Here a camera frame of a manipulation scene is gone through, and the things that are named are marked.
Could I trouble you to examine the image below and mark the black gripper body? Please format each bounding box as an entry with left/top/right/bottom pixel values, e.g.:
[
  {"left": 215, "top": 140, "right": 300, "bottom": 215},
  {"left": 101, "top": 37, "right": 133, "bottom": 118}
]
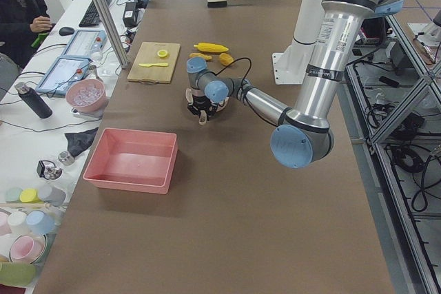
[{"left": 191, "top": 95, "right": 218, "bottom": 111}]

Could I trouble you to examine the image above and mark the beige plastic dustpan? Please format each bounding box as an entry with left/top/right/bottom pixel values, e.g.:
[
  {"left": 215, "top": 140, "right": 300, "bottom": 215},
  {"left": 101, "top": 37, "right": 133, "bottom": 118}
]
[{"left": 185, "top": 88, "right": 229, "bottom": 113}]

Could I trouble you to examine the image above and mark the brown ginger root toy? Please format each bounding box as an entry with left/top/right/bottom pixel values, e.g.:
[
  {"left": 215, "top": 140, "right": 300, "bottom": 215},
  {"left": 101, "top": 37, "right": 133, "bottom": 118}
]
[{"left": 189, "top": 52, "right": 213, "bottom": 61}]

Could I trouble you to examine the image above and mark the brown potato toy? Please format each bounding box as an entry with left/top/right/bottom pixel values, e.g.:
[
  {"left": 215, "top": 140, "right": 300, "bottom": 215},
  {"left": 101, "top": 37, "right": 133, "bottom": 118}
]
[{"left": 218, "top": 53, "right": 234, "bottom": 67}]

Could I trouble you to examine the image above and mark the yellow corn cob toy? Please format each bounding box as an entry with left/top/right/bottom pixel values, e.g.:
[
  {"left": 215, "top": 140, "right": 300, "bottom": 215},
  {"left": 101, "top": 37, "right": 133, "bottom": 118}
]
[{"left": 193, "top": 42, "right": 229, "bottom": 53}]

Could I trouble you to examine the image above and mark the beige hand brush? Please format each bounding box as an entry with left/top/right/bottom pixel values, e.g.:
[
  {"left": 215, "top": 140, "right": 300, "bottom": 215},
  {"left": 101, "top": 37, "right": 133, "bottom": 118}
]
[{"left": 207, "top": 0, "right": 229, "bottom": 8}]

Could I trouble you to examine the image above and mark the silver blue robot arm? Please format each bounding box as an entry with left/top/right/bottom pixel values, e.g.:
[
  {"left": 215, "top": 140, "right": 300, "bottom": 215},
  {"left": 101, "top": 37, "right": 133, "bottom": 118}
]
[{"left": 185, "top": 0, "right": 404, "bottom": 168}]

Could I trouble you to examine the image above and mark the white robot base pillar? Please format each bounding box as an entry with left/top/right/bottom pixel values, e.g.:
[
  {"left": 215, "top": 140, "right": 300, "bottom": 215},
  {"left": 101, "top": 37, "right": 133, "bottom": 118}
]
[{"left": 272, "top": 0, "right": 325, "bottom": 85}]

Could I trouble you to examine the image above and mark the pink plastic bin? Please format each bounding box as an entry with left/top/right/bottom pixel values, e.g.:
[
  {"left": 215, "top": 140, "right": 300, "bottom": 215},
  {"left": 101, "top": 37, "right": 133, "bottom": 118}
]
[{"left": 83, "top": 128, "right": 178, "bottom": 194}]

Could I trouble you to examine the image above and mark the yellow plastic knife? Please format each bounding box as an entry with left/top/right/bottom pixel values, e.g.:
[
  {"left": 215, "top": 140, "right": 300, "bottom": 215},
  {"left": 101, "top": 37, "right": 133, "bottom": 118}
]
[{"left": 138, "top": 63, "right": 169, "bottom": 67}]

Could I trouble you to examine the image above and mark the yellow lemon slice toy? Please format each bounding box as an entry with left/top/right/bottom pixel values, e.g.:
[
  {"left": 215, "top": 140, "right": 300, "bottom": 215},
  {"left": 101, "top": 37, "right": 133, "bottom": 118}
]
[{"left": 156, "top": 49, "right": 169, "bottom": 59}]

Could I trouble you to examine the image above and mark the wooden cutting board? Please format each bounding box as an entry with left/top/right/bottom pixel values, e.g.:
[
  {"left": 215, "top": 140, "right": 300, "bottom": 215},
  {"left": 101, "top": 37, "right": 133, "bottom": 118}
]
[{"left": 127, "top": 42, "right": 181, "bottom": 83}]

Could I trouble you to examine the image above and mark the digital kitchen scale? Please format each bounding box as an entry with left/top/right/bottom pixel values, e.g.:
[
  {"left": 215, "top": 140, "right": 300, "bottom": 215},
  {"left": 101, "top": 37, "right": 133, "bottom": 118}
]
[{"left": 70, "top": 107, "right": 105, "bottom": 119}]

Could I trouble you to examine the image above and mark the black power adapter box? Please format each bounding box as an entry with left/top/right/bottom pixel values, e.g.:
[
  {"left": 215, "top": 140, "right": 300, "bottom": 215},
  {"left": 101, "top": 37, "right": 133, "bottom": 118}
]
[{"left": 123, "top": 1, "right": 139, "bottom": 28}]

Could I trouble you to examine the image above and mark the pink bowl with ice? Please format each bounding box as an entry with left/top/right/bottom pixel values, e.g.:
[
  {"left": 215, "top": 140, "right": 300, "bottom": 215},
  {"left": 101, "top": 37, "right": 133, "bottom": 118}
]
[{"left": 65, "top": 79, "right": 107, "bottom": 113}]

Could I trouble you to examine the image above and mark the dark grey cloth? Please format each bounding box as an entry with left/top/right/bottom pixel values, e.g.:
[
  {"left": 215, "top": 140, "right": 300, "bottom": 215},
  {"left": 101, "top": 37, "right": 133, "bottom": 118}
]
[{"left": 64, "top": 127, "right": 98, "bottom": 158}]

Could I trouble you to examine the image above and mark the upper blue teach pendant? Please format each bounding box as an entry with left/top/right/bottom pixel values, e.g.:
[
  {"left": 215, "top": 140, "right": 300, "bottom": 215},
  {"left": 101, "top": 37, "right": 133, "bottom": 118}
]
[{"left": 62, "top": 29, "right": 107, "bottom": 57}]

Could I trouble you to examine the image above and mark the blue teach pendant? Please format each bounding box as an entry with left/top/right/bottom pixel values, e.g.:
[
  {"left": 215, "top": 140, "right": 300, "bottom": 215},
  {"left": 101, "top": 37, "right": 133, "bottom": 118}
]
[
  {"left": 62, "top": 29, "right": 107, "bottom": 57},
  {"left": 35, "top": 56, "right": 90, "bottom": 97}
]

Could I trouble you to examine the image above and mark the black keyboard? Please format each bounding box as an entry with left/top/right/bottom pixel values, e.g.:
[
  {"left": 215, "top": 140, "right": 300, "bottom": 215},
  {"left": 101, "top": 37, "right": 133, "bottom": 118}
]
[{"left": 79, "top": 0, "right": 112, "bottom": 28}]

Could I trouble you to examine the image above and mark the lower blue teach pendant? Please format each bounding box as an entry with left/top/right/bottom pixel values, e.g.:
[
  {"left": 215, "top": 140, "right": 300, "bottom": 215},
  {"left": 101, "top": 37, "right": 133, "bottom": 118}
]
[{"left": 35, "top": 56, "right": 90, "bottom": 97}]

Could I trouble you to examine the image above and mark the small metal weight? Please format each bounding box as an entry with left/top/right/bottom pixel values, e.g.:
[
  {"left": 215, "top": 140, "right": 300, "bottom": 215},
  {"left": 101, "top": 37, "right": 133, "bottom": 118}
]
[{"left": 58, "top": 151, "right": 75, "bottom": 166}]

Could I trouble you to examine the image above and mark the black computer mouse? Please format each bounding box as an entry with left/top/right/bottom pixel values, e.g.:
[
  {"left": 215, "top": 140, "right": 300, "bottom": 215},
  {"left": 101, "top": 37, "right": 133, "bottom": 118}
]
[{"left": 59, "top": 26, "right": 75, "bottom": 36}]

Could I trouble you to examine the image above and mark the grey plastic cup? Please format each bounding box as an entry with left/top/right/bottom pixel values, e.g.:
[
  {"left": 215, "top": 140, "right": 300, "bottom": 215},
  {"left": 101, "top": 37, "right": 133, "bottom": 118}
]
[{"left": 37, "top": 185, "right": 66, "bottom": 207}]

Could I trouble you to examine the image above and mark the black water bottle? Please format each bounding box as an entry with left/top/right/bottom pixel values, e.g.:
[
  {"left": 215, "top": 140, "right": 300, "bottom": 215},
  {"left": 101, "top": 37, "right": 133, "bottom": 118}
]
[{"left": 14, "top": 82, "right": 52, "bottom": 118}]

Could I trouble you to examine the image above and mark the yellow plastic cup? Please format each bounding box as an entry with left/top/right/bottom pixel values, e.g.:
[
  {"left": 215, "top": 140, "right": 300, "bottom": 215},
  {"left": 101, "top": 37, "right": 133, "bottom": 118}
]
[{"left": 19, "top": 188, "right": 40, "bottom": 203}]

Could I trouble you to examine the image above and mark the blue plastic cup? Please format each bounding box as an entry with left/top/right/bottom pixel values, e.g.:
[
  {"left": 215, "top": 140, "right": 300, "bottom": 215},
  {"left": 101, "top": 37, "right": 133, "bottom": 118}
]
[{"left": 25, "top": 210, "right": 56, "bottom": 235}]

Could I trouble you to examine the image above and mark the person in black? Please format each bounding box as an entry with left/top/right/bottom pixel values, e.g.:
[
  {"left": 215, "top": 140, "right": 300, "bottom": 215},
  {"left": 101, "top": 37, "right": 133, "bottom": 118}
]
[{"left": 1, "top": 0, "right": 53, "bottom": 68}]

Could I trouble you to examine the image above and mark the green plastic cup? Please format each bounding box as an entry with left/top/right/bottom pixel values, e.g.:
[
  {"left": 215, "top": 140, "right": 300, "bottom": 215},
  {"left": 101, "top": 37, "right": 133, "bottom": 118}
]
[{"left": 4, "top": 187, "right": 23, "bottom": 203}]

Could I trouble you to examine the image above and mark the white plastic cup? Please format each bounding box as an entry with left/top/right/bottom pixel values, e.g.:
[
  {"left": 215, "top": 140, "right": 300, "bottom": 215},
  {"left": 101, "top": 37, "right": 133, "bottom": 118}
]
[{"left": 7, "top": 211, "right": 30, "bottom": 235}]

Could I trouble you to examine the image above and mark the pink plastic cup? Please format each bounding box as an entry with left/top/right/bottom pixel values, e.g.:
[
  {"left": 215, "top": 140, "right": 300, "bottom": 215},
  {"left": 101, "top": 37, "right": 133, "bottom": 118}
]
[{"left": 10, "top": 235, "right": 45, "bottom": 263}]

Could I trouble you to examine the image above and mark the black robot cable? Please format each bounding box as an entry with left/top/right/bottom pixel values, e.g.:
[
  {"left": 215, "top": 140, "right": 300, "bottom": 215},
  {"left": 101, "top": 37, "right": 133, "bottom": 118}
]
[{"left": 213, "top": 57, "right": 290, "bottom": 126}]

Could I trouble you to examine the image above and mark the aluminium frame post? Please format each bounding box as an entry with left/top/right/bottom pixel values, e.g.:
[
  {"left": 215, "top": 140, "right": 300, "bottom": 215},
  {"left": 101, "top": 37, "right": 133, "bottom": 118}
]
[{"left": 92, "top": 0, "right": 129, "bottom": 69}]

